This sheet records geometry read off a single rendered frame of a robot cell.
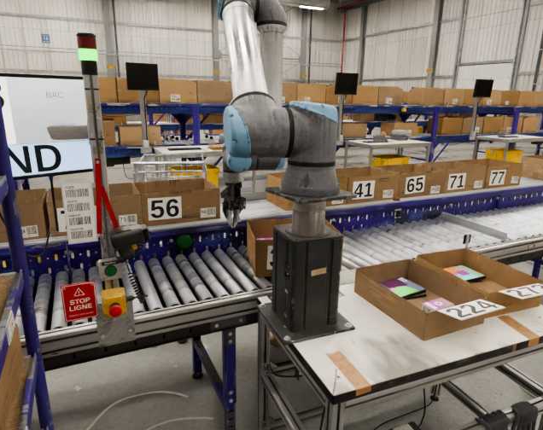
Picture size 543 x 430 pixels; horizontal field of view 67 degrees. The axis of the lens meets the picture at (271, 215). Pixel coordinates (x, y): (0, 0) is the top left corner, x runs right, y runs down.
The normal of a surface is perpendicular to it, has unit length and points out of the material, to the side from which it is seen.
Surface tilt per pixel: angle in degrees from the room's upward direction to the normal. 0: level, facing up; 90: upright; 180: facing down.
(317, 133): 88
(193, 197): 90
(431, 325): 90
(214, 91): 90
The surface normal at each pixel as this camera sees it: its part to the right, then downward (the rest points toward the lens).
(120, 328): 0.42, 0.26
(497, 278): -0.94, 0.06
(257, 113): 0.18, -0.49
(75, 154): 0.70, 0.14
